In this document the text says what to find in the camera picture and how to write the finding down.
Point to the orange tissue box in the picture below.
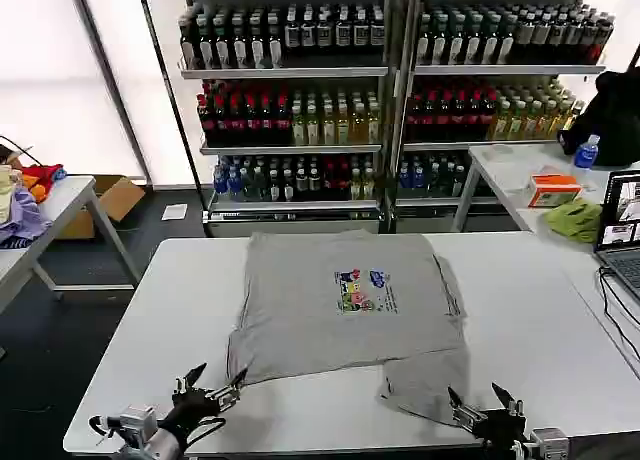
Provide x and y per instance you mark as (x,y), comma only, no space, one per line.
(555,190)

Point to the open laptop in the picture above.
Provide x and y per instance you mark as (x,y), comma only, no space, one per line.
(622,215)

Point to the red and orange cloth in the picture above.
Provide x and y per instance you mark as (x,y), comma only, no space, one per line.
(42,177)

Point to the blue water bottle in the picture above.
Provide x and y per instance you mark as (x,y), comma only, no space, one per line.
(587,152)

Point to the brown cardboard box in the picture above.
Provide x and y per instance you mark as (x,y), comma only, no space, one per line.
(117,195)

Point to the green cloth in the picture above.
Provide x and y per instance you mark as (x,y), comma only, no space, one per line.
(575,220)

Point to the black bag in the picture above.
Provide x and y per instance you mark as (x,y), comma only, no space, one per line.
(615,115)

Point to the cream cloth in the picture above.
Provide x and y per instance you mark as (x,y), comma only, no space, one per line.
(9,195)

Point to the white desk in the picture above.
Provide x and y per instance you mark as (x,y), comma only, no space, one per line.
(505,175)

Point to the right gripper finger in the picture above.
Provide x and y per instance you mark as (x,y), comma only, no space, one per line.
(462,410)
(507,401)

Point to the shelf unit with bottles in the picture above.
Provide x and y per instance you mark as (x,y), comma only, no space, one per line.
(290,105)
(495,90)

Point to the purple cloth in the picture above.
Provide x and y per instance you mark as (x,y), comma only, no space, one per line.
(22,215)

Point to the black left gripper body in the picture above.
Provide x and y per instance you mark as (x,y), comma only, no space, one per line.
(192,409)

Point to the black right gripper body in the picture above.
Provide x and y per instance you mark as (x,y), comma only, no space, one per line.
(500,427)

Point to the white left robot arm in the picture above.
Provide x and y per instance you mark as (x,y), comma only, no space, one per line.
(150,437)

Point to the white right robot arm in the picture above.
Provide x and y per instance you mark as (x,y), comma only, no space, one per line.
(547,444)

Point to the white side table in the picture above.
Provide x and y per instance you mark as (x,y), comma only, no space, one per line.
(70,200)

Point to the grey printed t-shirt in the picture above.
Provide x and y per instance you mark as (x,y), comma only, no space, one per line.
(320,325)

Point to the white paper sheet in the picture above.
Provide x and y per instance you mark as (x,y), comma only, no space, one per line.
(175,211)

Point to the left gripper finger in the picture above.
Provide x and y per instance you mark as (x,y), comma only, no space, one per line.
(189,377)
(227,392)

